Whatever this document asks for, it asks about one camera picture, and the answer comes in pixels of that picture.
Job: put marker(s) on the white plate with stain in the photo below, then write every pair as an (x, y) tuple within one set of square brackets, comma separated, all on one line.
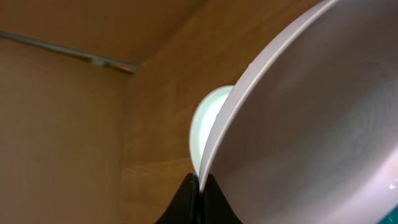
[(309, 132)]

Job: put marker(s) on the cardboard backdrop panel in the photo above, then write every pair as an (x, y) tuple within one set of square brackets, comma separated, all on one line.
[(63, 99)]

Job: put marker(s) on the teal plastic tray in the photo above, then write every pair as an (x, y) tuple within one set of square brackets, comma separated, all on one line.
[(391, 217)]

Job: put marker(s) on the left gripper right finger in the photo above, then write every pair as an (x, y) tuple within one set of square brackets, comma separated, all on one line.
[(214, 207)]

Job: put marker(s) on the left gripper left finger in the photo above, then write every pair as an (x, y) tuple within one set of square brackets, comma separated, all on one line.
[(183, 207)]

